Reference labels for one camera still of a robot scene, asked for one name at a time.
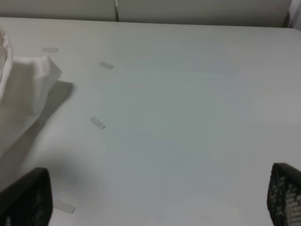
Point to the clear tape piece right middle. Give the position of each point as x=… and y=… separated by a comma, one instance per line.
x=98, y=123

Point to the clear tape piece front right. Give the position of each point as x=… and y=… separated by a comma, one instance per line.
x=63, y=206

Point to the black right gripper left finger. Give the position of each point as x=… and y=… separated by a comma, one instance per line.
x=27, y=201

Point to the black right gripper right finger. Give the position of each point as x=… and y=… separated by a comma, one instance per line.
x=284, y=195

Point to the white short sleeve t-shirt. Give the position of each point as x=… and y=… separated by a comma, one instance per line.
x=25, y=83

